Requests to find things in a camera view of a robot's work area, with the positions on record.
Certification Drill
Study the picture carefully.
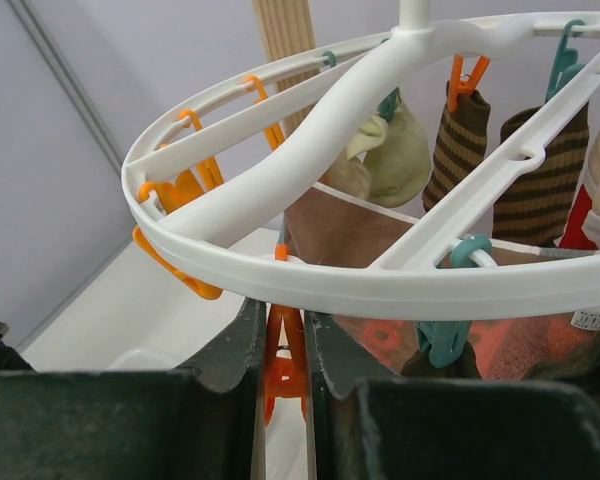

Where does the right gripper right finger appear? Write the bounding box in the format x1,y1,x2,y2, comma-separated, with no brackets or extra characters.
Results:
305,312,600,479

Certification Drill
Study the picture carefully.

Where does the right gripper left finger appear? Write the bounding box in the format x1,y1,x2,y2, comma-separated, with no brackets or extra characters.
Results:
0,299,266,479

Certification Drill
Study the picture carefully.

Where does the dark brown sock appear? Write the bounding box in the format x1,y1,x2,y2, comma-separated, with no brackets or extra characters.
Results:
399,344,481,380

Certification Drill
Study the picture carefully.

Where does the orange clip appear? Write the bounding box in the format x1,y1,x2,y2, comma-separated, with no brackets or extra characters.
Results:
263,242,311,426

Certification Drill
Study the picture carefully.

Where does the teal clip front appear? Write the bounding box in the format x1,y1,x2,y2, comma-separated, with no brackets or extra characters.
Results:
415,234,492,368

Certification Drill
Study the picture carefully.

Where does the white round clip hanger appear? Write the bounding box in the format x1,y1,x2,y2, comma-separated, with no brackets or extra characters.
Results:
121,1,600,320

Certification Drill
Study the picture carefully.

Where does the cream sock on hanger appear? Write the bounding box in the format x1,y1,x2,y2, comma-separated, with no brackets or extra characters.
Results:
320,90,431,208

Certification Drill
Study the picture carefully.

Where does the white plastic basket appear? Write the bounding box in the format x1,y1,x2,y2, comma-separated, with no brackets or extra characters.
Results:
108,347,180,371

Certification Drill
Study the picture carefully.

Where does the brown printed cloth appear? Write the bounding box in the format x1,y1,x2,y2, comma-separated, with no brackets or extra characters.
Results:
282,182,600,381

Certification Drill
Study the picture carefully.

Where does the striped brown sock right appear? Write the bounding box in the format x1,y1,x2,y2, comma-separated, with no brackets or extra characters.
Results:
492,106,590,247

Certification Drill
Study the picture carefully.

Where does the striped brown sock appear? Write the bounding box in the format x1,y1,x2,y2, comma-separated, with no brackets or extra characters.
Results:
422,90,491,212
492,106,590,247

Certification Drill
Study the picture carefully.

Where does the striped brown sock left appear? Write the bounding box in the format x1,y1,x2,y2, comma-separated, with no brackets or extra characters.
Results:
422,90,491,212

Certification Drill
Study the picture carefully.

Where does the red white sock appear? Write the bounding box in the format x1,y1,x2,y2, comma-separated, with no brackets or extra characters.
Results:
558,131,600,250

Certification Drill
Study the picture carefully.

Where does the wooden hanging rack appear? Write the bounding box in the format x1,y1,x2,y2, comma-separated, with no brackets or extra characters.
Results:
252,0,319,136

